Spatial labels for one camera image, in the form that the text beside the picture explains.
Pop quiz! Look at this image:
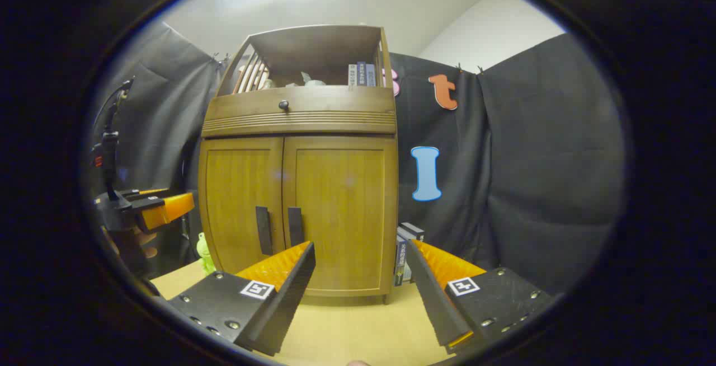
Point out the blue spine book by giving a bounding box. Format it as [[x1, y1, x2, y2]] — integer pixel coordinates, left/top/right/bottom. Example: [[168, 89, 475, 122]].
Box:
[[394, 235, 407, 287]]

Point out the white spine book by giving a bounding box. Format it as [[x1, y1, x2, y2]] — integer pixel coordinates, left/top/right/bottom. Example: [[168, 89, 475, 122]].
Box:
[[403, 232, 417, 284]]

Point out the black backdrop cloth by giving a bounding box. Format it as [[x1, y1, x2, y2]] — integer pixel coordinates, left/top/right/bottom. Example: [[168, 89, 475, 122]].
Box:
[[84, 19, 626, 297]]

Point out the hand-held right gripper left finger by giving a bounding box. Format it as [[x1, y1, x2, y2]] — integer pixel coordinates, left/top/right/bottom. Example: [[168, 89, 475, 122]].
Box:
[[167, 241, 317, 357]]

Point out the black door handle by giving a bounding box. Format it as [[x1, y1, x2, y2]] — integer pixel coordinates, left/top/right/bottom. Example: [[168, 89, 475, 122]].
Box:
[[288, 207, 305, 248], [256, 206, 274, 256]]

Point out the wooden double-door shoe cabinet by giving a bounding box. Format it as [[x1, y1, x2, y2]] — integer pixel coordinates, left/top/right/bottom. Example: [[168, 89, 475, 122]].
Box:
[[197, 25, 399, 305]]

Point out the green frog plush toy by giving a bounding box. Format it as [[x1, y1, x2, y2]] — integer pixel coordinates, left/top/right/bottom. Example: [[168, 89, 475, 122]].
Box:
[[197, 233, 216, 275]]

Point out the wooden cabinet door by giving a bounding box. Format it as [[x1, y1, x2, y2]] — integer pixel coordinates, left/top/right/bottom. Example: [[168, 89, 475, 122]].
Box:
[[199, 138, 285, 274], [282, 137, 399, 298]]

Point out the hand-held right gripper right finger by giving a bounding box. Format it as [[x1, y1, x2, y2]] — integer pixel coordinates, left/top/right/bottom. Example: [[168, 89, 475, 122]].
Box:
[[405, 238, 555, 355]]

